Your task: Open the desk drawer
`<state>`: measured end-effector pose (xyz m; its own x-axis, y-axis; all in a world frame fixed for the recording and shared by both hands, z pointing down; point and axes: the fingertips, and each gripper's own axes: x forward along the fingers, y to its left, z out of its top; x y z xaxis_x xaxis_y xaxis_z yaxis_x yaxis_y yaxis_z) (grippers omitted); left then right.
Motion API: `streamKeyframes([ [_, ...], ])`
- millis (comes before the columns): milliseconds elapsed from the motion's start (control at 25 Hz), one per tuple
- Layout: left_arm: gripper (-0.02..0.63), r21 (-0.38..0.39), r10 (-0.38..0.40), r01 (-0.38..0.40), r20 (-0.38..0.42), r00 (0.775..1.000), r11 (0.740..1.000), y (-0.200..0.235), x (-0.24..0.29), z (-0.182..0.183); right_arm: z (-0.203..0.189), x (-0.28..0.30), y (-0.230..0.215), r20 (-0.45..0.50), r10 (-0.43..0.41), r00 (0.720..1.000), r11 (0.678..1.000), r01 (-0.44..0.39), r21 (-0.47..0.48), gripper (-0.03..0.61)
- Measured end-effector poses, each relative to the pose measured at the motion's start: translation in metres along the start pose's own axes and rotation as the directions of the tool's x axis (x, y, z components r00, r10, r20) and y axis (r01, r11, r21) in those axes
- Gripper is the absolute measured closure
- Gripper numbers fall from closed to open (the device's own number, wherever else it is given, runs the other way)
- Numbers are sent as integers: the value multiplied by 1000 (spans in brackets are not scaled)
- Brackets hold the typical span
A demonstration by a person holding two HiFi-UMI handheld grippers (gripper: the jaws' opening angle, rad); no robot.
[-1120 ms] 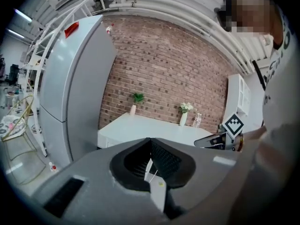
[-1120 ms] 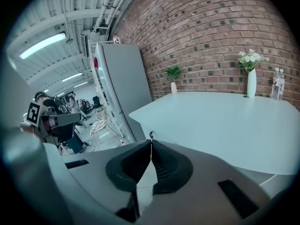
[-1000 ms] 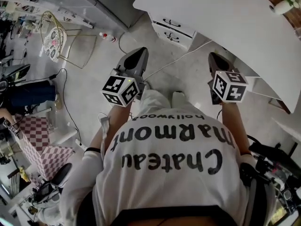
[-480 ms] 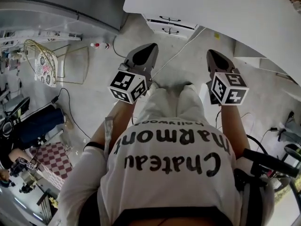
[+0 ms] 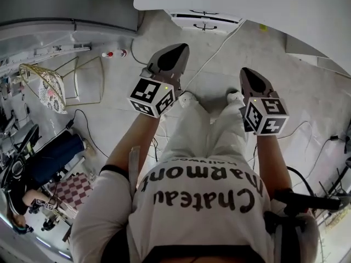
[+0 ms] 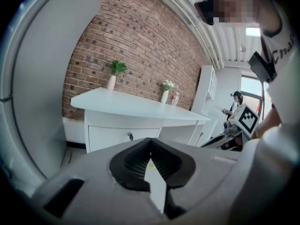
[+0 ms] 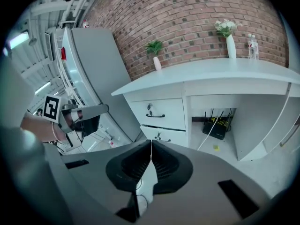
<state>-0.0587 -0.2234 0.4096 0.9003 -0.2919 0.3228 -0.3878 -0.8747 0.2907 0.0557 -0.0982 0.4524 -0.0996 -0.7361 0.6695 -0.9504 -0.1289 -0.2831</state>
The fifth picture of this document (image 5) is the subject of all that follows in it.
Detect person's white shoe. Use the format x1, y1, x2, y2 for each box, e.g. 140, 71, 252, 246
226, 89, 245, 104
178, 91, 199, 108

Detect white shelf rack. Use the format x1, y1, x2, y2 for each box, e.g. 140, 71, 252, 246
0, 33, 93, 75

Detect floral patterned cushion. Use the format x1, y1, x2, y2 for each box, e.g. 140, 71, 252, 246
37, 72, 68, 115

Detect person's right white shoe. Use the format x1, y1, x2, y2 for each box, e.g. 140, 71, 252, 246
226, 89, 245, 104

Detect person's right forearm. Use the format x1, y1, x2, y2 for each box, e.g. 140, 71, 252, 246
254, 134, 293, 194

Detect person's white printed t-shirt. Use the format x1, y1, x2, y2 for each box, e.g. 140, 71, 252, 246
70, 157, 320, 263

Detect person's left forearm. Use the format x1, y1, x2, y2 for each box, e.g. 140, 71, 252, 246
104, 113, 161, 180

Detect grey power cable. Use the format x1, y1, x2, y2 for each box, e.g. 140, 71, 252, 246
131, 36, 151, 65

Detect black waist band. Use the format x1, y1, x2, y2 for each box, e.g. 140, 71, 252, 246
104, 225, 268, 263

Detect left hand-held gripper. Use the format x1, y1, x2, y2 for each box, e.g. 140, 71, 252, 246
127, 44, 190, 119

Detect person's white trousers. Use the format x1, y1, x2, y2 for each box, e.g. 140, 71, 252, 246
161, 100, 248, 163

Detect black floor cable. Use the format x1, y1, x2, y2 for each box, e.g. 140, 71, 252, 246
65, 108, 110, 158

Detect grey webbing strap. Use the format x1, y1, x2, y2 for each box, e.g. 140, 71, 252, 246
129, 146, 141, 193

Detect pink checkered tablecloth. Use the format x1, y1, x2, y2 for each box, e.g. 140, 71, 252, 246
48, 173, 93, 211

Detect thick black cable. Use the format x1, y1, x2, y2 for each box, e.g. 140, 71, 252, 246
286, 165, 315, 198

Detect person's left white shoe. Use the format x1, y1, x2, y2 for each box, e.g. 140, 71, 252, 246
178, 91, 199, 108

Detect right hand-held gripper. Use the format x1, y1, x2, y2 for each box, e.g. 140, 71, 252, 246
239, 67, 290, 135

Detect black shoulder harness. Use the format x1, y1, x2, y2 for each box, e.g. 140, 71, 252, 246
263, 187, 310, 263

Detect black equipment case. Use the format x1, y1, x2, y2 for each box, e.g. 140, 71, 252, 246
273, 189, 343, 212

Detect gold wire chair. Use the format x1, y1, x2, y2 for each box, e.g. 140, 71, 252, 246
18, 55, 105, 115

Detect thin black cable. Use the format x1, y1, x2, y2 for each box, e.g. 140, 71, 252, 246
151, 135, 165, 163

